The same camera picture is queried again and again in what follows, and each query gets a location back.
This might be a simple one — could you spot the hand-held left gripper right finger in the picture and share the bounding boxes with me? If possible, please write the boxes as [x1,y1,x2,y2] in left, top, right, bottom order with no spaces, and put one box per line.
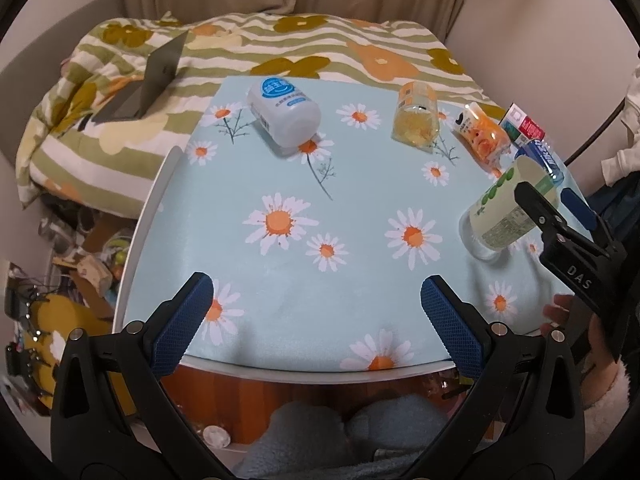
[399,274,587,480]

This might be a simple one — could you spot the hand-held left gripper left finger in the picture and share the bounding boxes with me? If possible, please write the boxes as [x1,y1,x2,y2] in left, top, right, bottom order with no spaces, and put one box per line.
[50,271,237,480]

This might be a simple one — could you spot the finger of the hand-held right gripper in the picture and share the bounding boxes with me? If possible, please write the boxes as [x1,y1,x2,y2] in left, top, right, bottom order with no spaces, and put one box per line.
[561,188,627,253]
[514,181,572,237]

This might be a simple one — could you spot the white cup with green print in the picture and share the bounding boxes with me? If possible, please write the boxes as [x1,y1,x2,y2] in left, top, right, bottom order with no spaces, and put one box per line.
[459,154,561,262]

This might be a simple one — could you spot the person's right forearm white sleeve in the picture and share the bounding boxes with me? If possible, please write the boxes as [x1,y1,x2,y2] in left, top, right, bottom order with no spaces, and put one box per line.
[582,360,635,463]

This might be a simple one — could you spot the person's right hand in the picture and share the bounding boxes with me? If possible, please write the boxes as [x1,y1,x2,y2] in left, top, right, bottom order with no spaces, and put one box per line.
[540,293,626,407]

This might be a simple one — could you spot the dark blue cloth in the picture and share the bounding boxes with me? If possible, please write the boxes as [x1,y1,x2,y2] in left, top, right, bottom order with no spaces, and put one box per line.
[585,172,640,253]

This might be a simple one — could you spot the blue plastic bottle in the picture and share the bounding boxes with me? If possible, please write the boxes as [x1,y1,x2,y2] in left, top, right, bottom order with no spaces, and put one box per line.
[520,138,566,185]

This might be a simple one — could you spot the red white green box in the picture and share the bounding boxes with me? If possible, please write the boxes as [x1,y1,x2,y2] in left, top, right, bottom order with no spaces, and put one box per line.
[500,103,547,145]

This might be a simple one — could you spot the orange snack packet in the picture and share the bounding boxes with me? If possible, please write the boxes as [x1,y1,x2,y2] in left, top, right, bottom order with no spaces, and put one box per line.
[452,102,513,166]

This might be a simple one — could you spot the white cloth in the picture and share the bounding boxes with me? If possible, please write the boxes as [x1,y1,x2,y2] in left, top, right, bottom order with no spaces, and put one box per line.
[600,66,640,191]

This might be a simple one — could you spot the cardboard box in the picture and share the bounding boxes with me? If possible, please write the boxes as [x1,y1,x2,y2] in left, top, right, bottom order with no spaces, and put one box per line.
[52,252,115,321]

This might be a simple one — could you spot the clear round container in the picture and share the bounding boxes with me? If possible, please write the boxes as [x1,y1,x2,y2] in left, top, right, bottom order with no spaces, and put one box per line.
[202,424,232,450]

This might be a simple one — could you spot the white table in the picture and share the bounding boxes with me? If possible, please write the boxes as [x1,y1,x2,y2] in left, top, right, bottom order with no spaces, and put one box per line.
[112,145,473,387]

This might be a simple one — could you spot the yellow bag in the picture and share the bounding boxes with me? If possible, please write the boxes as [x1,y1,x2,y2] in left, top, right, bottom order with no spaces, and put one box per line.
[22,294,136,418]

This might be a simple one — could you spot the clear jar with yellow contents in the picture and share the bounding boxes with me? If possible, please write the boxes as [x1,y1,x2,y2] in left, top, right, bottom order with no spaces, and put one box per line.
[390,81,441,146]

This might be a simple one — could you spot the blue fleece pants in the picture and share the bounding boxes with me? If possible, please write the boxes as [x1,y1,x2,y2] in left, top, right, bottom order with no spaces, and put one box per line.
[231,392,453,480]

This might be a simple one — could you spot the daisy print blue tablecloth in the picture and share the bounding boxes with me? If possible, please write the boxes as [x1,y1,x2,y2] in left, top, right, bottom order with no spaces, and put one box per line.
[114,76,593,372]

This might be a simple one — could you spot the green striped floral blanket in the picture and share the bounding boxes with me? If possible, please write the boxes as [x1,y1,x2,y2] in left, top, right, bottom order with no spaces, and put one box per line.
[15,12,508,221]

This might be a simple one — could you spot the white bottle with blue label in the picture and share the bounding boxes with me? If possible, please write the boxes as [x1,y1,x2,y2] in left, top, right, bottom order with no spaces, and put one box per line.
[246,76,322,149]

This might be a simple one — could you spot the grey laptop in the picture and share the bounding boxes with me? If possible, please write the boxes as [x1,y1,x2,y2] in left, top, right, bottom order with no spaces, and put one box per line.
[90,29,191,123]

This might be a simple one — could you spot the black cable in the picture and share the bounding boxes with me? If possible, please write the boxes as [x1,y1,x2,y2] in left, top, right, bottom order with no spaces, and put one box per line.
[565,50,640,166]

